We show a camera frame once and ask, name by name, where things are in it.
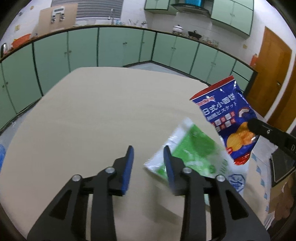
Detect green white snack bag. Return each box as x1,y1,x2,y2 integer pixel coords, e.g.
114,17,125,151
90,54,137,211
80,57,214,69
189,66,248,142
143,116,249,207

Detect blue biscuit snack bag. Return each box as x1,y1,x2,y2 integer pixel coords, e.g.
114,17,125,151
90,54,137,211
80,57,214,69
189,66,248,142
190,75,258,165

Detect green lower kitchen cabinets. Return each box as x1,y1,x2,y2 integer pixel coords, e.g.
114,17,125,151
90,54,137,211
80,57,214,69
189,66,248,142
1,26,257,128

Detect green kitchen cabinets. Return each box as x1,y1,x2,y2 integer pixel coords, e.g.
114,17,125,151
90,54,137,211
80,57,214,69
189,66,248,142
1,26,257,128
144,0,254,38

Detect green upper kitchen cabinets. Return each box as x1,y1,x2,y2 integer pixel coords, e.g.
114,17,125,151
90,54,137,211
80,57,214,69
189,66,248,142
144,0,254,38

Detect cardboard box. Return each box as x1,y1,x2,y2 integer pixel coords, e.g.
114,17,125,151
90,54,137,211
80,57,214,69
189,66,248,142
264,172,295,225

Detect wooden door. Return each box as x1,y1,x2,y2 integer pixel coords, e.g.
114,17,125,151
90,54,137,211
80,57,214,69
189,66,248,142
267,67,296,135
246,27,292,116

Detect white cooking pot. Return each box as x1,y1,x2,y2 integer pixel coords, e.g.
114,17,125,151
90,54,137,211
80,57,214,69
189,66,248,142
172,25,184,35

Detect blue plastic bag on floor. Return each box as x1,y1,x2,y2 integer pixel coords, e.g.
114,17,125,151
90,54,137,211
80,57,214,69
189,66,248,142
0,144,6,170

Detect black range hood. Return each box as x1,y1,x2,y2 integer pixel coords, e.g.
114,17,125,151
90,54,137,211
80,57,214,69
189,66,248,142
171,4,211,18

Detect chrome sink faucet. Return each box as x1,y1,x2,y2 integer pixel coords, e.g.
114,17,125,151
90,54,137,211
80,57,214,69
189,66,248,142
108,9,114,25

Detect grey window blind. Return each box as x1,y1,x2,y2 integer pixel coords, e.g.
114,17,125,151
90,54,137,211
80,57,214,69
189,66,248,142
51,0,123,19

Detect orange plastic basin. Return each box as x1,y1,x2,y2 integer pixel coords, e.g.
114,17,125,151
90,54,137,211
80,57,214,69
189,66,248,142
11,34,31,49

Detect wooden cutting board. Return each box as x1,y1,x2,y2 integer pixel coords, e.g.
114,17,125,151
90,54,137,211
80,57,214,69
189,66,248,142
30,4,78,39

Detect steel electric kettle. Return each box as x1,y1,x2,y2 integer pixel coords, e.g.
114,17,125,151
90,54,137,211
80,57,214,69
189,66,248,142
0,43,8,58

